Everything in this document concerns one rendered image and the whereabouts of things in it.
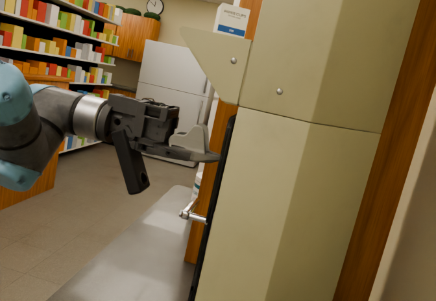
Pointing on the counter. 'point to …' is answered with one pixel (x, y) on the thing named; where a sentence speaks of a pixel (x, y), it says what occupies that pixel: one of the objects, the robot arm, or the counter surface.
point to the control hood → (220, 60)
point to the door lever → (192, 211)
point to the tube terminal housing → (306, 133)
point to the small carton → (231, 20)
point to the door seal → (215, 205)
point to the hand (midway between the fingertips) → (214, 160)
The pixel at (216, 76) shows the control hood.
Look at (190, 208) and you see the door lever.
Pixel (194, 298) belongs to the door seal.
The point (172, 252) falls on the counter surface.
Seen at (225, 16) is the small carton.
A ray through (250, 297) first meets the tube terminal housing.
